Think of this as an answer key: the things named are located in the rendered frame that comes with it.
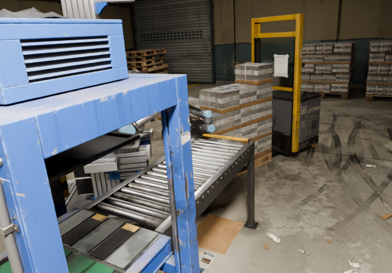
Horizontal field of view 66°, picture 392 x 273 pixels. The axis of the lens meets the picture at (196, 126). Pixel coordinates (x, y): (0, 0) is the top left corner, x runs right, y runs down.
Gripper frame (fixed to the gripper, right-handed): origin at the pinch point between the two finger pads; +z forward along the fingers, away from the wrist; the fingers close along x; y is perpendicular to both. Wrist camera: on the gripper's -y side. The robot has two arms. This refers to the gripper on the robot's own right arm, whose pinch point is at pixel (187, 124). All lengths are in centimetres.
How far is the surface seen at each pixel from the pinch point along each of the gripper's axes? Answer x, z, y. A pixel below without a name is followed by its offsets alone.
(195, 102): -18.0, 7.5, 16.9
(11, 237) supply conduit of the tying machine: 172, -156, 46
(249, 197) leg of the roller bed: -8, -70, -56
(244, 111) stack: -89, 5, -6
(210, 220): 11, -38, -85
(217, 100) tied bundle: -53, 13, 12
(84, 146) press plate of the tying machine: 139, -113, 45
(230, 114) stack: -66, 6, -5
